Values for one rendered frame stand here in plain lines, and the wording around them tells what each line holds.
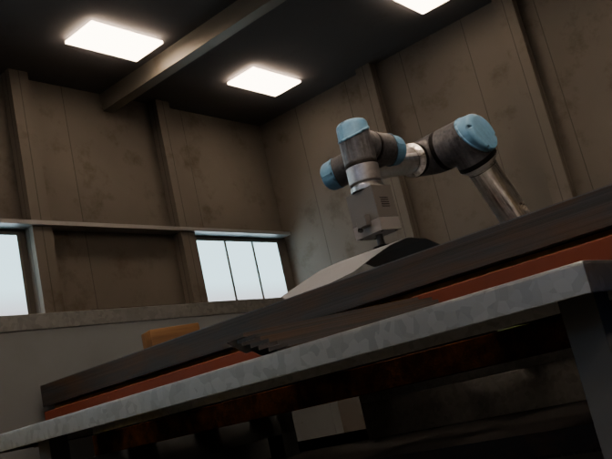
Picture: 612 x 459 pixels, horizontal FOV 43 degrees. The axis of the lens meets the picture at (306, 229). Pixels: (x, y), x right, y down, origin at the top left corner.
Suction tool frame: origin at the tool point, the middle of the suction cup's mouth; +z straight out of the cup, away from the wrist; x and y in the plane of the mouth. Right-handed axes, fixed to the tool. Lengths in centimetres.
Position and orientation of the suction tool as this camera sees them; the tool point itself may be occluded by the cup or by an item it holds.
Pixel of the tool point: (383, 255)
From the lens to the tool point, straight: 173.3
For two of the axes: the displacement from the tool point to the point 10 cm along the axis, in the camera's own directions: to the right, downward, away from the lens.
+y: 6.2, -3.1, -7.2
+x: 7.5, -0.3, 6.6
